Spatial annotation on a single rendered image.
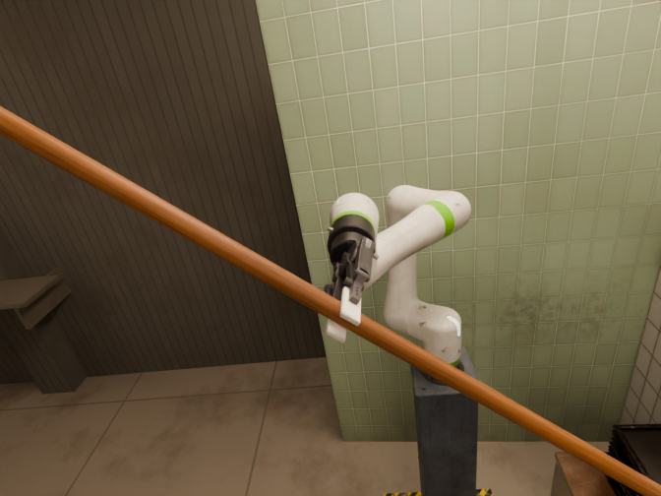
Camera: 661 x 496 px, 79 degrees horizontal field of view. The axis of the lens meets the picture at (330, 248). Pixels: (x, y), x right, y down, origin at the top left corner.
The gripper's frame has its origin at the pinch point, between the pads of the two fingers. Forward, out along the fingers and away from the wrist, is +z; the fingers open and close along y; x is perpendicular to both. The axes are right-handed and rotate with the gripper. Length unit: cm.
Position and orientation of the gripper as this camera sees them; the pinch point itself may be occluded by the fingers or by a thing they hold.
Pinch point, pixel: (343, 313)
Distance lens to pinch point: 59.7
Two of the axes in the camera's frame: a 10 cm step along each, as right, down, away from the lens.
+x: -8.5, -5.0, -1.8
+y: -5.2, 7.3, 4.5
